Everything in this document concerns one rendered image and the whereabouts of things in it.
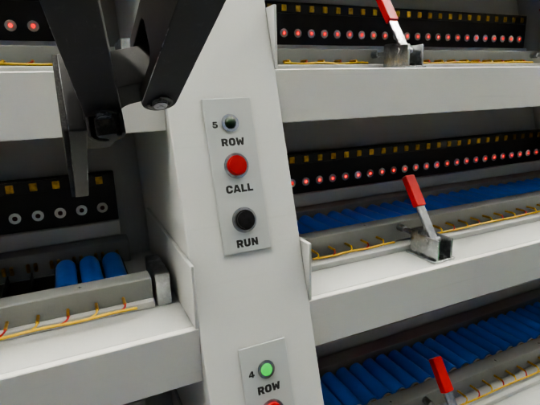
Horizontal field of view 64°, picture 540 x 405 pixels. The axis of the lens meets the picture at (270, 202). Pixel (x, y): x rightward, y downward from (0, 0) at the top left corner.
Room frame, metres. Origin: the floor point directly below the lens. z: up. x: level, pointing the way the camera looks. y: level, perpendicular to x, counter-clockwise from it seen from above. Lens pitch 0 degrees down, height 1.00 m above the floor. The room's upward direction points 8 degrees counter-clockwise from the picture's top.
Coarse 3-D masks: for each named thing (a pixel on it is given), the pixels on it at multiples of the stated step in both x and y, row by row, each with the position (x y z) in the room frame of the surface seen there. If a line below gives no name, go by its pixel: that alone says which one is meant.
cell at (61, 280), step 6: (60, 264) 0.41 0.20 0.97; (66, 264) 0.40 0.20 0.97; (72, 264) 0.41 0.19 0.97; (60, 270) 0.39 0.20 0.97; (66, 270) 0.39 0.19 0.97; (72, 270) 0.40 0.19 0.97; (60, 276) 0.38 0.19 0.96; (66, 276) 0.38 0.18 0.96; (72, 276) 0.38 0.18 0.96; (60, 282) 0.37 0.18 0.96; (66, 282) 0.37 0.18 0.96; (72, 282) 0.37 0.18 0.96
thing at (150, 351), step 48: (0, 240) 0.43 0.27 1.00; (48, 240) 0.45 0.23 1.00; (192, 288) 0.32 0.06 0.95; (48, 336) 0.32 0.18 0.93; (96, 336) 0.32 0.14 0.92; (144, 336) 0.32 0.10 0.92; (192, 336) 0.32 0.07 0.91; (0, 384) 0.27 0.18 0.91; (48, 384) 0.29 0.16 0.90; (96, 384) 0.30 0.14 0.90; (144, 384) 0.32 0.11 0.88
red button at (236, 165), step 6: (234, 156) 0.34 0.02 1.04; (240, 156) 0.34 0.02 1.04; (228, 162) 0.34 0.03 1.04; (234, 162) 0.34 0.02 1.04; (240, 162) 0.34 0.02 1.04; (246, 162) 0.34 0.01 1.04; (228, 168) 0.34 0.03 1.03; (234, 168) 0.34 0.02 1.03; (240, 168) 0.34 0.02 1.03; (246, 168) 0.34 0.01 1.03; (234, 174) 0.34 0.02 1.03; (240, 174) 0.34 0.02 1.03
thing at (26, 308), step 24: (72, 288) 0.34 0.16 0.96; (96, 288) 0.34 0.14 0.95; (120, 288) 0.35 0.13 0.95; (144, 288) 0.36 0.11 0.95; (0, 312) 0.32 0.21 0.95; (24, 312) 0.32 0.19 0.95; (48, 312) 0.33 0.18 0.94; (72, 312) 0.34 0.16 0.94; (96, 312) 0.33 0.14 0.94; (120, 312) 0.34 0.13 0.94; (0, 336) 0.31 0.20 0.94
